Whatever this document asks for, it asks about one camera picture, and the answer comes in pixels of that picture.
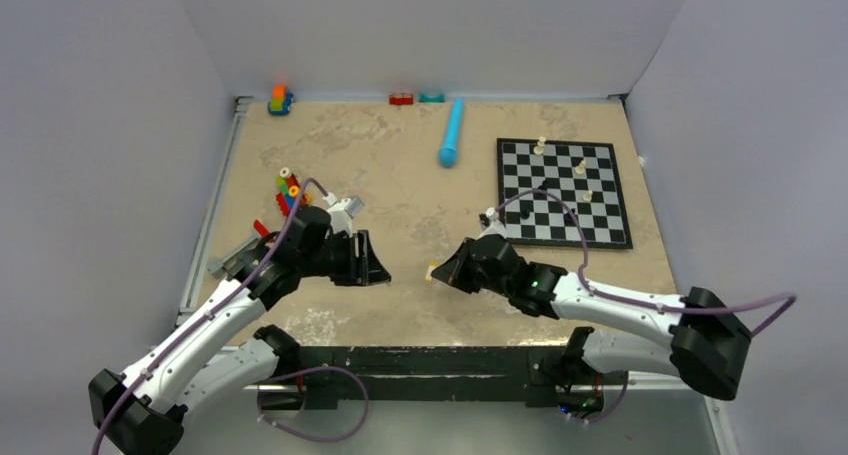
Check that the colourful block stack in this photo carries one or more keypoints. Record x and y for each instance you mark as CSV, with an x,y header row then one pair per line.
x,y
288,189

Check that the colourful toy car blocks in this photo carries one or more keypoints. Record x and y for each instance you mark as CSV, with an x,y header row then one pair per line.
x,y
281,100

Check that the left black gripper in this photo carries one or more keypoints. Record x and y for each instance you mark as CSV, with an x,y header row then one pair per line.
x,y
362,268

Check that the yellow key tag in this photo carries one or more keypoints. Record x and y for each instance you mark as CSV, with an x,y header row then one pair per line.
x,y
429,273

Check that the black white chessboard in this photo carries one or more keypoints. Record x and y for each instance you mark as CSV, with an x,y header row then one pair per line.
x,y
559,216

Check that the teal toy piece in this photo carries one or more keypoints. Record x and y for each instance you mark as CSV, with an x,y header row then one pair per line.
x,y
426,98

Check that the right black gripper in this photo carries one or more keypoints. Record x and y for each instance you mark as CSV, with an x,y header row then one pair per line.
x,y
453,271

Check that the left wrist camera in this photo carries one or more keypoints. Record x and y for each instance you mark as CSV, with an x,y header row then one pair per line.
x,y
342,212

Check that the white chess piece top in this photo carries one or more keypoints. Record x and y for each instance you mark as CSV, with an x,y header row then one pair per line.
x,y
539,148

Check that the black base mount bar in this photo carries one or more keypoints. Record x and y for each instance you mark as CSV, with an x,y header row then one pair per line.
x,y
535,376

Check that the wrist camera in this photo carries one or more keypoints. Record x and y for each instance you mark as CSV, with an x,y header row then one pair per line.
x,y
342,212
491,224

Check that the grey bar with red end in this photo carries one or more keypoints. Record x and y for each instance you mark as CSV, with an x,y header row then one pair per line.
x,y
218,267

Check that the red toy block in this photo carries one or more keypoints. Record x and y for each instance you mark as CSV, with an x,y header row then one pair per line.
x,y
401,98

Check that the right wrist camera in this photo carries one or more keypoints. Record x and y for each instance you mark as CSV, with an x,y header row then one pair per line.
x,y
491,224

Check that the aluminium frame rail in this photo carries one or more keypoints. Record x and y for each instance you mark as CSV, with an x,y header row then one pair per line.
x,y
197,269

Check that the blue cylinder tube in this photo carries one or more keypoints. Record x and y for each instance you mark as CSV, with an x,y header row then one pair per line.
x,y
448,152

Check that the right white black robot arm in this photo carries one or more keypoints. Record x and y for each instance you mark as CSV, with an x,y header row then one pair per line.
x,y
695,338

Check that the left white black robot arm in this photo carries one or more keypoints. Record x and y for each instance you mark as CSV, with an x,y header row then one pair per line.
x,y
145,408

